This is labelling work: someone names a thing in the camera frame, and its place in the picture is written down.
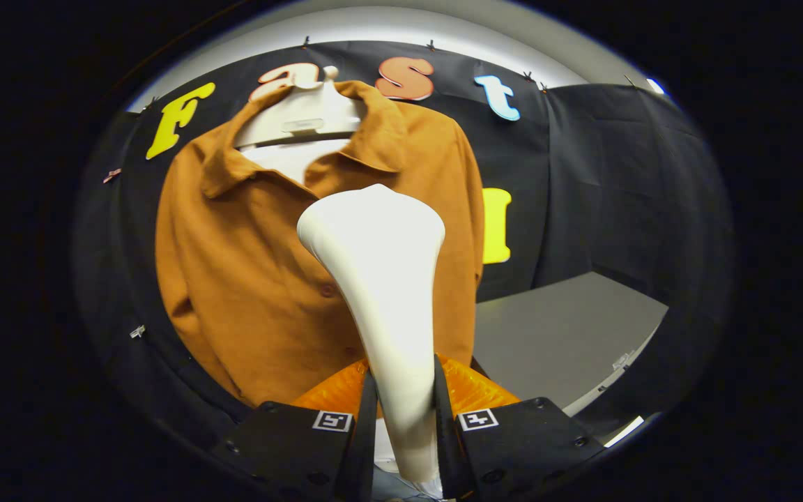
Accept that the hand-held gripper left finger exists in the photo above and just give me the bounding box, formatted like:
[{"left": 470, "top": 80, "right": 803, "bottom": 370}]
[{"left": 210, "top": 359, "right": 378, "bottom": 502}]

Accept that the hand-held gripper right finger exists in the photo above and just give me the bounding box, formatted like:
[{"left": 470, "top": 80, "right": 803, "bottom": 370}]
[{"left": 433, "top": 353, "right": 608, "bottom": 500}]

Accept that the white garment steamer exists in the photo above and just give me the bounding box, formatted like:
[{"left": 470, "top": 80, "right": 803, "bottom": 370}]
[{"left": 297, "top": 183, "right": 446, "bottom": 485}]

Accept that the orange-brown button shirt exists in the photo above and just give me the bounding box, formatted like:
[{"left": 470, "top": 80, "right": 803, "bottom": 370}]
[{"left": 155, "top": 79, "right": 486, "bottom": 409}]

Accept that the white mannequin torso form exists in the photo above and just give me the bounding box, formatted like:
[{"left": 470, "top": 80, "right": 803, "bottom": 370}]
[{"left": 234, "top": 66, "right": 364, "bottom": 185}]

